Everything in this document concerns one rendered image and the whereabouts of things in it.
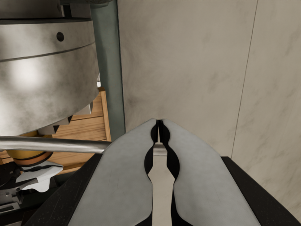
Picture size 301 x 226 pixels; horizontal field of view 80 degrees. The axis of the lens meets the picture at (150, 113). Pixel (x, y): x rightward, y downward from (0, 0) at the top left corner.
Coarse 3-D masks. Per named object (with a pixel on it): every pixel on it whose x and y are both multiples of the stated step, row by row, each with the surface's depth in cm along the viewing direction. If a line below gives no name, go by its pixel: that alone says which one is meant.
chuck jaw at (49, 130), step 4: (92, 104) 38; (84, 108) 35; (88, 108) 35; (80, 112) 35; (84, 112) 35; (88, 112) 35; (72, 116) 38; (64, 120) 35; (68, 120) 35; (52, 124) 35; (56, 124) 35; (60, 124) 35; (64, 124) 36; (68, 124) 36; (44, 128) 35; (48, 128) 35; (52, 128) 36; (56, 128) 37; (40, 132) 36; (44, 132) 36; (48, 132) 36; (52, 132) 36
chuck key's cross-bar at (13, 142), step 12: (0, 144) 15; (12, 144) 15; (24, 144) 15; (36, 144) 15; (48, 144) 16; (60, 144) 16; (72, 144) 16; (84, 144) 16; (96, 144) 17; (108, 144) 17; (156, 144) 18
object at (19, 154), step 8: (32, 136) 35; (40, 136) 35; (48, 136) 38; (8, 152) 35; (16, 152) 34; (24, 152) 35; (32, 152) 35; (40, 152) 36; (48, 152) 39; (16, 160) 36; (24, 160) 36; (32, 160) 36; (40, 160) 37
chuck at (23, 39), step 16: (0, 32) 17; (16, 32) 18; (32, 32) 19; (48, 32) 21; (64, 32) 22; (80, 32) 25; (0, 48) 18; (16, 48) 19; (32, 48) 20; (48, 48) 21; (64, 48) 23
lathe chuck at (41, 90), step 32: (0, 64) 18; (32, 64) 20; (64, 64) 23; (96, 64) 32; (0, 96) 19; (32, 96) 21; (64, 96) 25; (96, 96) 32; (0, 128) 21; (32, 128) 23
